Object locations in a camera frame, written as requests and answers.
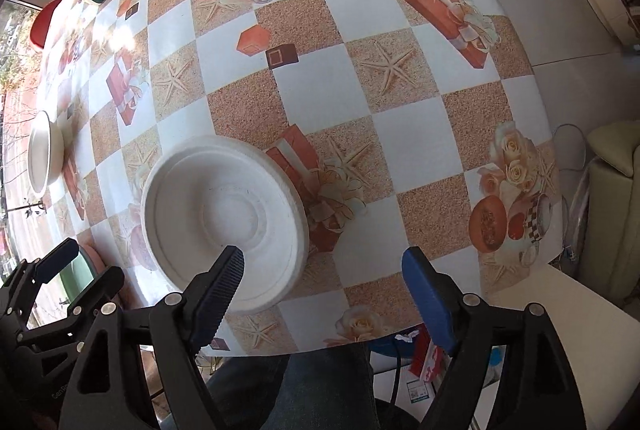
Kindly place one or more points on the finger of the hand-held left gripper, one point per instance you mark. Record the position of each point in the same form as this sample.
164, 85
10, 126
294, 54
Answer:
100, 290
57, 257

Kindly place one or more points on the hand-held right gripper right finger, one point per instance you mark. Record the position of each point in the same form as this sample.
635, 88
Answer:
427, 305

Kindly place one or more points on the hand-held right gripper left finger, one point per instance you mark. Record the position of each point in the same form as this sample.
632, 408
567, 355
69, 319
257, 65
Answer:
217, 295

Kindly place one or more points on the green plate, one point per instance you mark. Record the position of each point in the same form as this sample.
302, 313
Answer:
75, 282

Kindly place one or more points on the pink plate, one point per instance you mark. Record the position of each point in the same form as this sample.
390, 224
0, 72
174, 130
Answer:
92, 257

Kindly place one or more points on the white bowl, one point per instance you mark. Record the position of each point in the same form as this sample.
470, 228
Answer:
225, 210
40, 150

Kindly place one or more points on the red and white package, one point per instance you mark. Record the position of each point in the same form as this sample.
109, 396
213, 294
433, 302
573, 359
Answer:
429, 360

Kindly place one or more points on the white printed paper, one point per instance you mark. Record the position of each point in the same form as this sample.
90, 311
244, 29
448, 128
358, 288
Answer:
416, 391

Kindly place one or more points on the person's legs in jeans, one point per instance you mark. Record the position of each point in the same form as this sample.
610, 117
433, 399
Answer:
300, 395

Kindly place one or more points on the white stool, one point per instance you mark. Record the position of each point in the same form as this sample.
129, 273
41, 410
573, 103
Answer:
575, 310

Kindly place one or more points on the cream sofa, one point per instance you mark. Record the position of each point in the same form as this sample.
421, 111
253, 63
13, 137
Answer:
617, 190

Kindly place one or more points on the printed checkered tablecloth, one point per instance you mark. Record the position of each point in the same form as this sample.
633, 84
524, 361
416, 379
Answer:
350, 85

